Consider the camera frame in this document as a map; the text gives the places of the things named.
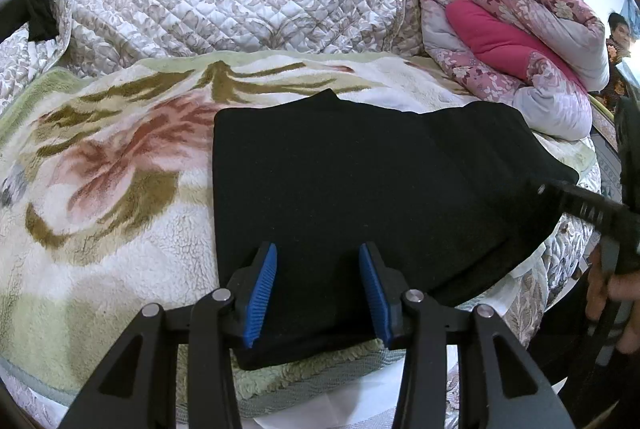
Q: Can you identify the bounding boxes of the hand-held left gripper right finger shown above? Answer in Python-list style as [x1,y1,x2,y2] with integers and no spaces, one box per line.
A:
[358,242,576,429]

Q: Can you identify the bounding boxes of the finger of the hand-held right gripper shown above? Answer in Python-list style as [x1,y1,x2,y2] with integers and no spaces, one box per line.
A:
[530,179,632,230]

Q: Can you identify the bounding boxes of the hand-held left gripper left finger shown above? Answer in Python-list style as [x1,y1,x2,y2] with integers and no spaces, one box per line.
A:
[59,242,279,429]

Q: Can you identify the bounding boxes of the black pants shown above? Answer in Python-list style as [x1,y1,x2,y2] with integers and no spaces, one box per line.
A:
[212,89,580,371]

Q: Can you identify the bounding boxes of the person's right hand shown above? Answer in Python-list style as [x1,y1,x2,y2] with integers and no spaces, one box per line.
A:
[585,251,640,354]

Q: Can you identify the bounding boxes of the floral fleece blanket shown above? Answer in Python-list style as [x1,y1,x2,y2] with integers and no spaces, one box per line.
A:
[0,50,598,420]

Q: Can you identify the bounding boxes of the pink pillow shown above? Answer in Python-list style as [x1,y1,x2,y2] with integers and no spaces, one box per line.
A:
[445,0,588,92]

